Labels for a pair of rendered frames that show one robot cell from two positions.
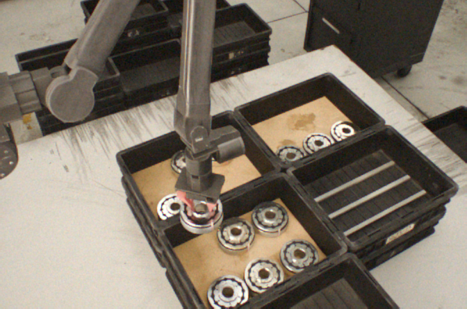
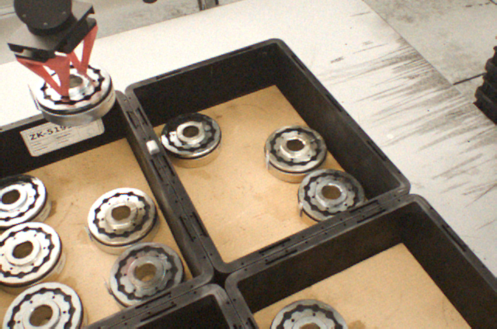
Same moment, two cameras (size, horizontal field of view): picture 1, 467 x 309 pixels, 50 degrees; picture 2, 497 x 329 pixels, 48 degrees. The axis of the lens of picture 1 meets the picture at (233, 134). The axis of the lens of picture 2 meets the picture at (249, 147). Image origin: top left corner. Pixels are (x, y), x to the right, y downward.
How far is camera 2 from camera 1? 122 cm
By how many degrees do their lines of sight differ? 62
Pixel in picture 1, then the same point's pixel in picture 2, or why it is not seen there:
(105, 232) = not seen: hidden behind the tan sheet
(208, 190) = (25, 32)
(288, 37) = not seen: outside the picture
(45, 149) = (370, 36)
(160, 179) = (267, 125)
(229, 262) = (81, 215)
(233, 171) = (283, 228)
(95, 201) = not seen: hidden behind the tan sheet
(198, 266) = (86, 174)
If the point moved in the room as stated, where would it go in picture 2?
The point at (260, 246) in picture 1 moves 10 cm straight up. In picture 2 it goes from (99, 264) to (83, 226)
